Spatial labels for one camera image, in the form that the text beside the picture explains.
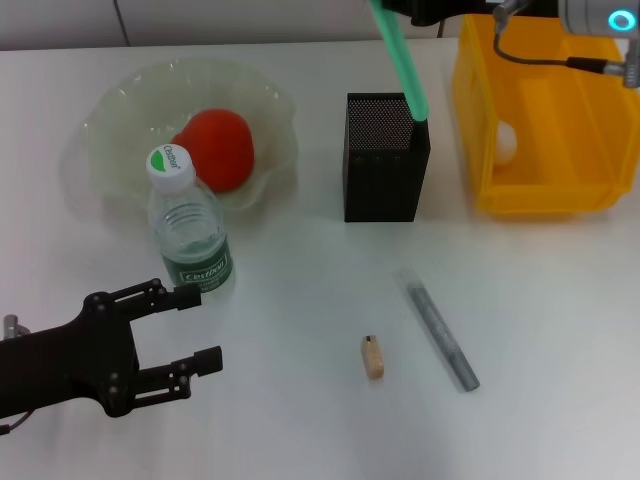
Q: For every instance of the green pen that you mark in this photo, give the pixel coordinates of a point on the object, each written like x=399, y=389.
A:
x=402, y=60

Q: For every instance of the grey marker pen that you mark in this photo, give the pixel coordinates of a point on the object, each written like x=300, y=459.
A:
x=440, y=335

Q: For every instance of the small beige eraser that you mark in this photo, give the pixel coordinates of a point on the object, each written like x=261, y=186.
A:
x=373, y=357

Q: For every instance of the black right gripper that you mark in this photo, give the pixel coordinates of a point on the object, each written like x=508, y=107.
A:
x=440, y=10

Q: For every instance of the black mesh pen holder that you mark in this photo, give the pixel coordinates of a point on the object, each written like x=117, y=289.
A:
x=385, y=180

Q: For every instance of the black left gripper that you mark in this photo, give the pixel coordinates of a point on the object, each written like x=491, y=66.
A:
x=75, y=360

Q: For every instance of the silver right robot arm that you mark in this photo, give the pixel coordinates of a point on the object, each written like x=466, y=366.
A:
x=585, y=15

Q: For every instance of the orange fruit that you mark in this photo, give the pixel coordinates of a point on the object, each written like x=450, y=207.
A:
x=225, y=145

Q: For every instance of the clear green-label water bottle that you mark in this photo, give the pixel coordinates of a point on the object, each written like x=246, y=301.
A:
x=192, y=235

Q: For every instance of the translucent wavy fruit plate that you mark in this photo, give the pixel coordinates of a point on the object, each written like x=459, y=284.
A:
x=125, y=115

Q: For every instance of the yellow plastic bin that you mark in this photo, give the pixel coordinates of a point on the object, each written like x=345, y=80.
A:
x=550, y=125

